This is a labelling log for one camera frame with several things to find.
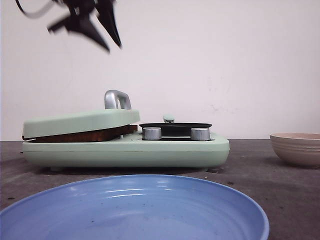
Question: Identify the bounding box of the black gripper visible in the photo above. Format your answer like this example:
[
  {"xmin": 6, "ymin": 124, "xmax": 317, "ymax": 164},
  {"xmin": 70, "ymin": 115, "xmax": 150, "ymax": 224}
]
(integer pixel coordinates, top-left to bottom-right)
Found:
[{"xmin": 47, "ymin": 0, "xmax": 122, "ymax": 53}]

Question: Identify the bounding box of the mint green sandwich maker lid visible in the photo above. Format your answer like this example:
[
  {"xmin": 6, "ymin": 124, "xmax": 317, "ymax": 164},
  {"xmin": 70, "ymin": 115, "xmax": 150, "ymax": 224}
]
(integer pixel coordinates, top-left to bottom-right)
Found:
[{"xmin": 22, "ymin": 89, "xmax": 140, "ymax": 140}]

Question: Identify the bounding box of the white bread slice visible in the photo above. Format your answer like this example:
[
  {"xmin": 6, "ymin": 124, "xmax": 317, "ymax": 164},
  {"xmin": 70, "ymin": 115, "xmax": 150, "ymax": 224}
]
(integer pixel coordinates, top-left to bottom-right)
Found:
[
  {"xmin": 28, "ymin": 124, "xmax": 133, "ymax": 143},
  {"xmin": 128, "ymin": 124, "xmax": 138, "ymax": 133}
]

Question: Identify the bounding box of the beige ribbed bowl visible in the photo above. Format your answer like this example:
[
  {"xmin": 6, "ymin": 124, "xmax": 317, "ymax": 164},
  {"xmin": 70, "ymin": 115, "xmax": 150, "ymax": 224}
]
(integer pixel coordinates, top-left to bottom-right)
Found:
[{"xmin": 269, "ymin": 132, "xmax": 320, "ymax": 167}]

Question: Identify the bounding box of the mint green breakfast maker base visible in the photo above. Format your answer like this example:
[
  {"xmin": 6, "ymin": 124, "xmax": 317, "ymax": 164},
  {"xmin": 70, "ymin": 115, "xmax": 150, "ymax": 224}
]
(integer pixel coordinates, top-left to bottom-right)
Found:
[{"xmin": 22, "ymin": 131, "xmax": 230, "ymax": 168}]

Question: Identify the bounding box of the left silver control knob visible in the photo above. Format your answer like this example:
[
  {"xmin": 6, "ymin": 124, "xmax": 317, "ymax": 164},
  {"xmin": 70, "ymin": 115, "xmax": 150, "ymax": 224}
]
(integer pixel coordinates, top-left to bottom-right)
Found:
[{"xmin": 142, "ymin": 127, "xmax": 162, "ymax": 141}]

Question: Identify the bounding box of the silver control knob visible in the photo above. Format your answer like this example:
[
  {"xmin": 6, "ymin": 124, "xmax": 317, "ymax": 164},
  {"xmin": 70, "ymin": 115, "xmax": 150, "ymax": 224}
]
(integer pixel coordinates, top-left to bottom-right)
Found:
[
  {"xmin": 190, "ymin": 127, "xmax": 211, "ymax": 141},
  {"xmin": 142, "ymin": 127, "xmax": 162, "ymax": 141}
]

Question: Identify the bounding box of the right silver control knob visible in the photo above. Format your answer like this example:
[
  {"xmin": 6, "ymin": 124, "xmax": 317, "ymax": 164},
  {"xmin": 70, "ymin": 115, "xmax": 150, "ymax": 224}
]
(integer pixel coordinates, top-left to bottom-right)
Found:
[{"xmin": 190, "ymin": 127, "xmax": 211, "ymax": 141}]

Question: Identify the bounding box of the blue round plate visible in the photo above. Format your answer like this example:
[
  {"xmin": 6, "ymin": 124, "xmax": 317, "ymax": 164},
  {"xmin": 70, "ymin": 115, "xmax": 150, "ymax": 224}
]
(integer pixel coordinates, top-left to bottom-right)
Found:
[{"xmin": 0, "ymin": 174, "xmax": 270, "ymax": 240}]

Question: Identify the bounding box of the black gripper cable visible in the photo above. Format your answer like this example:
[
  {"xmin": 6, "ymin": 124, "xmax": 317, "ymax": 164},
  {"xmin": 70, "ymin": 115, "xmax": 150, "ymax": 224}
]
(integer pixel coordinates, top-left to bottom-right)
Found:
[{"xmin": 14, "ymin": 0, "xmax": 57, "ymax": 19}]

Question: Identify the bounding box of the black frying pan green handle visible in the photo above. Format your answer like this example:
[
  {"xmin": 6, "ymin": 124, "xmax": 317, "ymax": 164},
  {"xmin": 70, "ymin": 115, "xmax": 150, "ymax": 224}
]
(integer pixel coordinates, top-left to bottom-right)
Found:
[{"xmin": 139, "ymin": 122, "xmax": 212, "ymax": 137}]

